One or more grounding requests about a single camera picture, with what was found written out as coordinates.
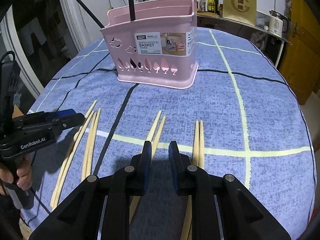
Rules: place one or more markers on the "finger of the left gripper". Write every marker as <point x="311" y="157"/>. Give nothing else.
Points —
<point x="59" y="125"/>
<point x="60" y="114"/>

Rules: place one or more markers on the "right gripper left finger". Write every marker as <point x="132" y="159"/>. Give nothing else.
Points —
<point x="129" y="181"/>

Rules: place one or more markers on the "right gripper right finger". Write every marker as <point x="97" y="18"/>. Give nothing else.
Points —
<point x="191" y="180"/>

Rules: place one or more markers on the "black chopstick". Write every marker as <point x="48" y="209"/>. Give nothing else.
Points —
<point x="92" y="16"/>
<point x="132" y="10"/>

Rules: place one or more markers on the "metal kitchen shelf table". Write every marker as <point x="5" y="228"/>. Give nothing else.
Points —
<point x="270" y="44"/>

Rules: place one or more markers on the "blue checked tablecloth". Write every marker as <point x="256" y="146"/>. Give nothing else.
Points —
<point x="253" y="129"/>

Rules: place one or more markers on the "pink plastic utensil basket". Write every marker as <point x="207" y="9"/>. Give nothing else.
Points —
<point x="158" y="47"/>

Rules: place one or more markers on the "yellow wooden door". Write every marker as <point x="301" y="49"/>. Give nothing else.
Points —
<point x="300" y="64"/>

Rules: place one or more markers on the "clear seasoning bottle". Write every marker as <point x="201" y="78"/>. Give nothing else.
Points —
<point x="202" y="5"/>

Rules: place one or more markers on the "green oil bottle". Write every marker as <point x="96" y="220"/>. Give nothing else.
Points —
<point x="211" y="6"/>

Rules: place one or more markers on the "dark soy sauce bottle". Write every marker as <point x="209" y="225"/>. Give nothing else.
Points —
<point x="216" y="3"/>

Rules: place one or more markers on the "gold paper bag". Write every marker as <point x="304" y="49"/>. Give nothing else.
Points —
<point x="243" y="11"/>

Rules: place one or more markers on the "white electric kettle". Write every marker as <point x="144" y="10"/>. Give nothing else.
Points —
<point x="278" y="23"/>

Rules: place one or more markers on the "white sliding door frame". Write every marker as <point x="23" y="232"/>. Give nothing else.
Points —
<point x="41" y="35"/>

